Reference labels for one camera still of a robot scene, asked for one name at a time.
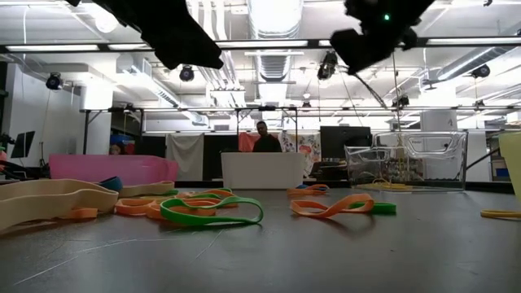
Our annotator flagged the orange hanging cloth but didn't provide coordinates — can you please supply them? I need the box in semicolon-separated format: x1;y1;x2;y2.
238;131;261;152

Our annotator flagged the green rubber band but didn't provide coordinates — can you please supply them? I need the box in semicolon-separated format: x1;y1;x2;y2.
159;195;265;227
348;201;397;216
162;187;235;200

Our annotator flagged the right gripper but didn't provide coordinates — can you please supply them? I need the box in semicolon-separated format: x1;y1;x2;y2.
330;0;436;76

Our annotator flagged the black metal table frame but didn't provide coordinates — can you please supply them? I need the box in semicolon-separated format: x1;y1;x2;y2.
174;178;521;195

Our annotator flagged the small orange rubber band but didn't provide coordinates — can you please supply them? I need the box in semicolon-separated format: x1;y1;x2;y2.
287;183;331;197

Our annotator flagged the grey hanging cloth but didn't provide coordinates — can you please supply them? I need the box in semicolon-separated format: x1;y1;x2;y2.
165;133;205;182

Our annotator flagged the pink plastic basket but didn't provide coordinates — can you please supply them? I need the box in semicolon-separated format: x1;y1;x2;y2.
48;153;180;186

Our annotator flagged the white round column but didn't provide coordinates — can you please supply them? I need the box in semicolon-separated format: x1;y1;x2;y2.
420;109;459;182

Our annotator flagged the large black monitor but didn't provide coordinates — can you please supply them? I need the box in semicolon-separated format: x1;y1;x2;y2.
319;125;374;162

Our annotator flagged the black table mat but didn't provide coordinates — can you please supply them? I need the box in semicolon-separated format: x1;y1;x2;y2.
0;181;521;293

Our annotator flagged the thin hanging cable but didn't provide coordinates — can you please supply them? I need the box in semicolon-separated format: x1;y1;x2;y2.
389;48;402;135

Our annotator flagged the yellow plastic basket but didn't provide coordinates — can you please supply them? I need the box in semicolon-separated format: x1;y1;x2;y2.
498;129;521;196

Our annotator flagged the wide blue rubber band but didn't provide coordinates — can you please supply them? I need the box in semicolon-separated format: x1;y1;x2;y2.
97;175;125;193

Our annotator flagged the person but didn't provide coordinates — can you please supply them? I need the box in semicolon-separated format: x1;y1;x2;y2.
252;120;283;154
108;142;135;156

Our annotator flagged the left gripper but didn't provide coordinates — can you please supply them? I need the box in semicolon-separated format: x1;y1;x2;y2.
67;0;225;71

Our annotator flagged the white plastic basket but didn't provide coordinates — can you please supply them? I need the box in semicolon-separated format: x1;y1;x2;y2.
221;151;307;190

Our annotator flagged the wide cream rubber band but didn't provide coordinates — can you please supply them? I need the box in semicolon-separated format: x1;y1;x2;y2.
117;180;176;199
0;178;120;234

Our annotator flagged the patterned hanging cloth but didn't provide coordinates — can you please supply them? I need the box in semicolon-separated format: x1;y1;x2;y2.
278;129;322;178

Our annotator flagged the clear plastic basket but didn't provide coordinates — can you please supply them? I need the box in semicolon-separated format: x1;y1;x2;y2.
344;129;469;192

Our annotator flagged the black slanted cable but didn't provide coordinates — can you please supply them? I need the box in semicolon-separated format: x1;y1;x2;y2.
466;144;501;172

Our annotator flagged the silver ventilation duct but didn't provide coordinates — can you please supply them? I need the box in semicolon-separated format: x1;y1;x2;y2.
247;0;304;82

